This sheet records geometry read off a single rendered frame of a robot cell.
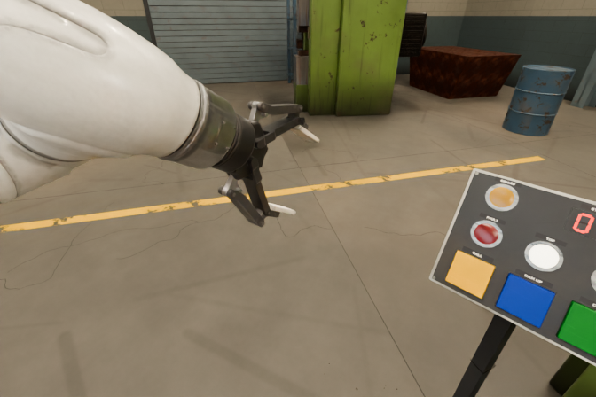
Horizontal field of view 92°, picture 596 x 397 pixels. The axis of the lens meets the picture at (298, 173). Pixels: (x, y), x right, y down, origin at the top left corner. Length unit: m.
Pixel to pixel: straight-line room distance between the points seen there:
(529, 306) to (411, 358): 1.11
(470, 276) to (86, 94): 0.73
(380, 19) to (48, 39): 4.83
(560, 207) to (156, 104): 0.72
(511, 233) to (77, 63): 0.75
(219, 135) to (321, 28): 4.55
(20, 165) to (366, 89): 4.87
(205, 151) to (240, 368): 1.48
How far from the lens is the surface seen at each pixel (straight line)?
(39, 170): 0.37
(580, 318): 0.78
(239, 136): 0.34
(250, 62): 7.84
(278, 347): 1.74
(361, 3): 4.87
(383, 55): 5.05
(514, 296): 0.77
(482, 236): 0.76
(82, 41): 0.25
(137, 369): 1.86
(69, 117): 0.26
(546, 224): 0.76
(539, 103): 5.19
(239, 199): 0.40
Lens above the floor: 1.50
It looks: 29 degrees down
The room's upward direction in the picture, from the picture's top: straight up
